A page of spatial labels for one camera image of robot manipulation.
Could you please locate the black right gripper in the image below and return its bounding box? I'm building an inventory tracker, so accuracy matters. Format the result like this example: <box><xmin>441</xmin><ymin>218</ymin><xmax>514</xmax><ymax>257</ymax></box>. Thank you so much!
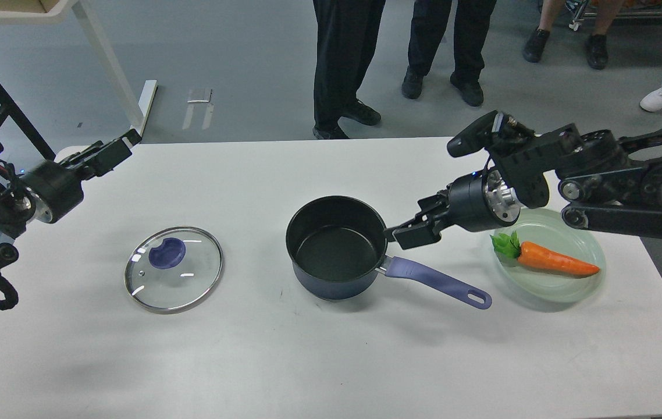
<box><xmin>384</xmin><ymin>170</ymin><xmax>523</xmax><ymax>250</ymax></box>

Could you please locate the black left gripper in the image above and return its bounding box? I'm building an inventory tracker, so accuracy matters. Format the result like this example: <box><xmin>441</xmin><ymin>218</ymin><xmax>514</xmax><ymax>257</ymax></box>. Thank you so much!
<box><xmin>20</xmin><ymin>129</ymin><xmax>142</xmax><ymax>225</ymax></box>

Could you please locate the blue saucepan with handle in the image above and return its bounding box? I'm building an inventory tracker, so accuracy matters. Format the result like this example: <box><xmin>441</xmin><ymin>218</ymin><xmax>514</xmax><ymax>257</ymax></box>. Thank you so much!
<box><xmin>285</xmin><ymin>196</ymin><xmax>492</xmax><ymax>310</ymax></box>

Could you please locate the glass pot lid blue knob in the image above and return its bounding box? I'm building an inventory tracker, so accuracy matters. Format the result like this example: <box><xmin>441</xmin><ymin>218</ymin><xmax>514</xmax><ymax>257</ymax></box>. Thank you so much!
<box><xmin>124</xmin><ymin>226</ymin><xmax>225</xmax><ymax>315</ymax></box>

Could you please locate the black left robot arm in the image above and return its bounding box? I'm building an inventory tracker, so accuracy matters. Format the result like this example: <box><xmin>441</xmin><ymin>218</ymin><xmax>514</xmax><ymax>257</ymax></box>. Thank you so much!
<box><xmin>0</xmin><ymin>129</ymin><xmax>142</xmax><ymax>311</ymax></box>

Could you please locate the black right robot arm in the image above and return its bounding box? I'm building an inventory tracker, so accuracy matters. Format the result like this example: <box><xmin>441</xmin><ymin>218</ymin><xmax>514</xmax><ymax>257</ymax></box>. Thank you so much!
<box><xmin>385</xmin><ymin>111</ymin><xmax>662</xmax><ymax>249</ymax></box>

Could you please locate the white desk with leg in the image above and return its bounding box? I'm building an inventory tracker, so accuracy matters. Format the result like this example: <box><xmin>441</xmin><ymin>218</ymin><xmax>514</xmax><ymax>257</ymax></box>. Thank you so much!
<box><xmin>0</xmin><ymin>1</ymin><xmax>158</xmax><ymax>134</ymax></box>

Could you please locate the orange toy carrot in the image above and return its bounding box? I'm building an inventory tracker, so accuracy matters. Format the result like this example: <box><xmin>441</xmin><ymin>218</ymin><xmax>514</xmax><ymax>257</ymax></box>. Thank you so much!
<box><xmin>490</xmin><ymin>231</ymin><xmax>600</xmax><ymax>278</ymax></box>

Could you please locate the pale green plate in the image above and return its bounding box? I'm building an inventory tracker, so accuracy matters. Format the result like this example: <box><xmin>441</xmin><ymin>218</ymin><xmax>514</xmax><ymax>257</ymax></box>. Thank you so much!
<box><xmin>490</xmin><ymin>209</ymin><xmax>606</xmax><ymax>303</ymax></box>

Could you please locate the person in black trousers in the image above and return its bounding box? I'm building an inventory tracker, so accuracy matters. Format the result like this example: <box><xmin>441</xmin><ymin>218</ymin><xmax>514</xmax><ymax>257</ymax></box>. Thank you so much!
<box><xmin>401</xmin><ymin>0</ymin><xmax>498</xmax><ymax>108</ymax></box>
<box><xmin>313</xmin><ymin>1</ymin><xmax>385</xmax><ymax>140</ymax></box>

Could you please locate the person with bare legs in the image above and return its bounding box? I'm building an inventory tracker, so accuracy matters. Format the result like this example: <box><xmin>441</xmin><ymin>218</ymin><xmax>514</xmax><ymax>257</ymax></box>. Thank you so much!
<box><xmin>522</xmin><ymin>0</ymin><xmax>640</xmax><ymax>71</ymax></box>

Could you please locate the metal cart frame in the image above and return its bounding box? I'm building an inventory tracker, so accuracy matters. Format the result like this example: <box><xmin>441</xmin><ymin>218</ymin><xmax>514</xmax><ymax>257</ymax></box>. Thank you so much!
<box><xmin>564</xmin><ymin>1</ymin><xmax>662</xmax><ymax>31</ymax></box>

